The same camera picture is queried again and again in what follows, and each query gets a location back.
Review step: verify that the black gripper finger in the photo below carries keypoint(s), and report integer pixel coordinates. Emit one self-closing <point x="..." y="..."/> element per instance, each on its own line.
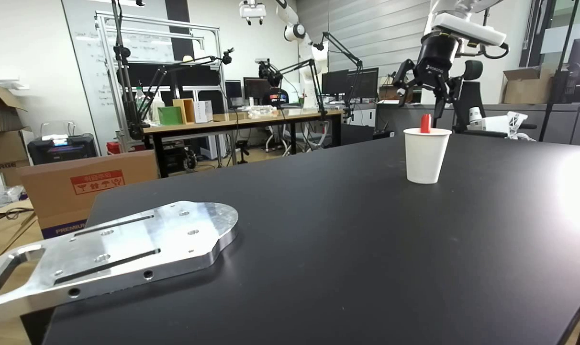
<point x="405" y="81"/>
<point x="441" y="100"/>

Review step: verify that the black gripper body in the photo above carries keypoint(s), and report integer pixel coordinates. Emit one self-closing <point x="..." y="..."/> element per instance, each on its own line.
<point x="436" y="60"/>

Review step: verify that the red marker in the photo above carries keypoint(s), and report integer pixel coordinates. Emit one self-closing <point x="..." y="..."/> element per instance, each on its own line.
<point x="426" y="123"/>

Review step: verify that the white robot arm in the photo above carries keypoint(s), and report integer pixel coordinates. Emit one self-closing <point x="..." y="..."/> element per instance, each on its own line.
<point x="455" y="29"/>

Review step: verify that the white paper cup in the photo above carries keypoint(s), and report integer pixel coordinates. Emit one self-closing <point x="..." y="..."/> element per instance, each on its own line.
<point x="426" y="154"/>

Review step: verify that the black office chair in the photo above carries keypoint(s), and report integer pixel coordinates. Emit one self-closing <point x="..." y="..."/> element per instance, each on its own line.
<point x="466" y="92"/>

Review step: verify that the black computer monitor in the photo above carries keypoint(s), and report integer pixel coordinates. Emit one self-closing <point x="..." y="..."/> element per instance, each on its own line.
<point x="361" y="83"/>

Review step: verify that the cardboard box on cabinet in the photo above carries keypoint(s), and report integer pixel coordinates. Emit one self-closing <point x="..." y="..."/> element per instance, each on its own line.
<point x="528" y="86"/>

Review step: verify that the green box on desk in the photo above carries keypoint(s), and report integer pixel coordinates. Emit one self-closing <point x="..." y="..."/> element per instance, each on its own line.
<point x="172" y="115"/>

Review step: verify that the wooden workbench desk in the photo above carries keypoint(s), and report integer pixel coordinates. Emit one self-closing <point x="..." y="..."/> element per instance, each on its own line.
<point x="154" y="136"/>

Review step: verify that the black tripod stand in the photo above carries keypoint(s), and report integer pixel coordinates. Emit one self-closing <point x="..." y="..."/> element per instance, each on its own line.
<point x="135" y="111"/>

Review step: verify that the silver metal mounting plate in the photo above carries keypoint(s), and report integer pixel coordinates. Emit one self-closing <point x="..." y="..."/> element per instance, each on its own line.
<point x="156" y="244"/>

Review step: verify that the cardboard box with red label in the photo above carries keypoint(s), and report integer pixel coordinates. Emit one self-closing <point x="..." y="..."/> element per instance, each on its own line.
<point x="64" y="192"/>

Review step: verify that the stacked cardboard boxes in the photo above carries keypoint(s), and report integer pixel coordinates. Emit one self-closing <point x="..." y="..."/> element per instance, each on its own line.
<point x="13" y="148"/>

